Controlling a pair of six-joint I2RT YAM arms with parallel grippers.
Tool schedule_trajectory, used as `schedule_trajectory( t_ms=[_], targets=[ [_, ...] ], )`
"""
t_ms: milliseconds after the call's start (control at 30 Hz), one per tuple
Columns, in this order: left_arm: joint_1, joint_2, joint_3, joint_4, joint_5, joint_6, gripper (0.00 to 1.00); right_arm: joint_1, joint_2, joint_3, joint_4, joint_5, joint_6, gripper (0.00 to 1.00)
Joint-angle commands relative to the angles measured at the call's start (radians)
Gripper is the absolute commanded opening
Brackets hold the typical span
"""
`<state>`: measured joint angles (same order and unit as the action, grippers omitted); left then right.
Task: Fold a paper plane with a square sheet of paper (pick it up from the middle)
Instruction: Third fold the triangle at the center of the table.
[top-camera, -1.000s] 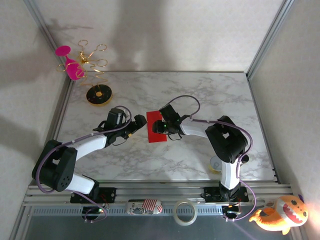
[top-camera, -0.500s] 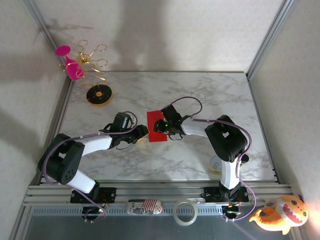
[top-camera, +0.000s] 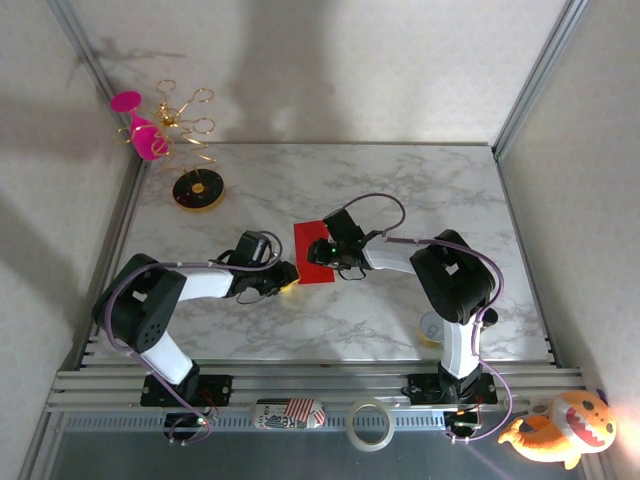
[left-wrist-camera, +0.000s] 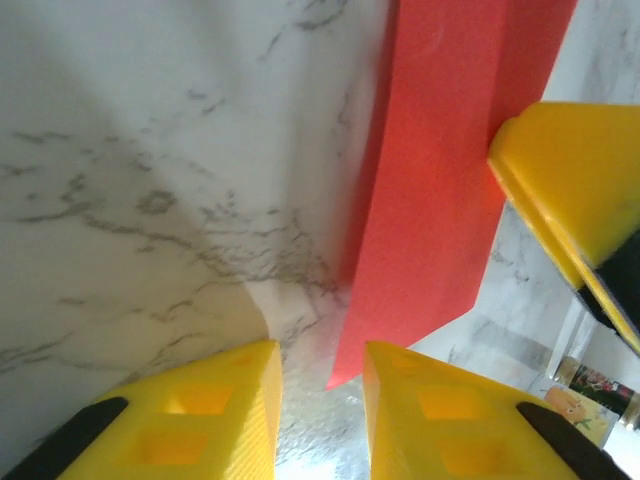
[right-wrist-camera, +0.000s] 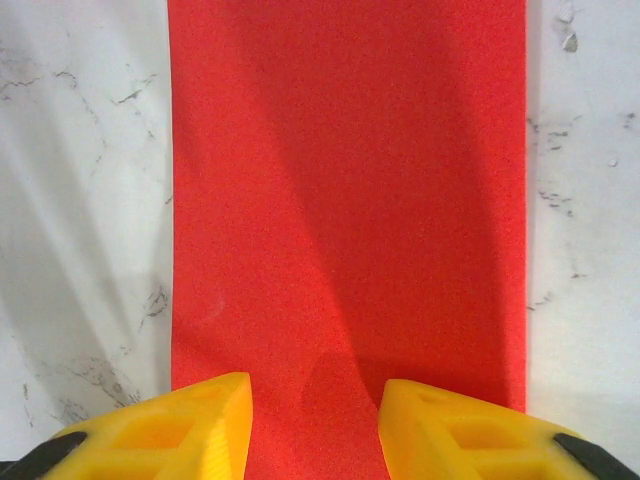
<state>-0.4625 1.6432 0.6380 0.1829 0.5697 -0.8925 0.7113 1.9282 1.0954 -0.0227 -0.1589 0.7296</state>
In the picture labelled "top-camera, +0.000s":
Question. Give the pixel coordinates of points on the red paper sheet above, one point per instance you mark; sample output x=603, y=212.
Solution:
x=300, y=250

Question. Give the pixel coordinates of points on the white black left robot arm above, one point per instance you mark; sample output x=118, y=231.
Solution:
x=135, y=305

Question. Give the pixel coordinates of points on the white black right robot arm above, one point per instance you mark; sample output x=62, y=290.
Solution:
x=450, y=280

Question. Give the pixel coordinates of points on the red white patterned pouch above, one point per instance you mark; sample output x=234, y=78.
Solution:
x=290, y=414

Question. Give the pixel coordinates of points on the yellow drink can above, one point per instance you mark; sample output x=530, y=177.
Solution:
x=431, y=330

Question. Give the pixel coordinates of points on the clear tape roll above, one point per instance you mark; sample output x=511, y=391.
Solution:
x=352, y=435

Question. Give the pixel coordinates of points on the pink plastic wine glass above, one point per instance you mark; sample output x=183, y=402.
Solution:
x=145, y=140

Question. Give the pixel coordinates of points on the orange plush fish toy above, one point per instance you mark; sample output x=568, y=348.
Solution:
x=565, y=425

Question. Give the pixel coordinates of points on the aluminium front frame rails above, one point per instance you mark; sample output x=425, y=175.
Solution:
x=300, y=385

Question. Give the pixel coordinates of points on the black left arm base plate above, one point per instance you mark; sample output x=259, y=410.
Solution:
x=215, y=390

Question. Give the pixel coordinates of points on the aluminium table side rail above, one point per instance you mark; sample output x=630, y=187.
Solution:
x=525, y=250
x=117, y=235

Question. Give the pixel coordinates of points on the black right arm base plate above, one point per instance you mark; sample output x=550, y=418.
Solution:
x=425, y=387

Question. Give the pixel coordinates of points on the aluminium frame post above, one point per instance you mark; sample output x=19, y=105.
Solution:
x=540, y=70
x=90, y=65

